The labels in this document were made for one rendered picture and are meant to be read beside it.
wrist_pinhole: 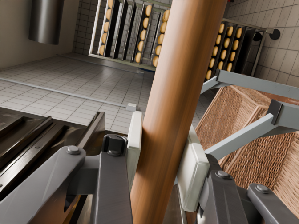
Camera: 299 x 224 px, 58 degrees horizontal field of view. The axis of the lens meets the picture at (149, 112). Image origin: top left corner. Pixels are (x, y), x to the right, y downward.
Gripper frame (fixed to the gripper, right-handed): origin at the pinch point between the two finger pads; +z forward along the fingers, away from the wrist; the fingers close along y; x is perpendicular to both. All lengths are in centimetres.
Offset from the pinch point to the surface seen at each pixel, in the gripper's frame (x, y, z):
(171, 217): -57, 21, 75
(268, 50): 21, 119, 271
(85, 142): -43, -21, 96
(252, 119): -15, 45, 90
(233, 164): -33, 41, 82
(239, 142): -8.7, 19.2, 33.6
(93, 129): -43, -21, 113
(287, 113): -0.8, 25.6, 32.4
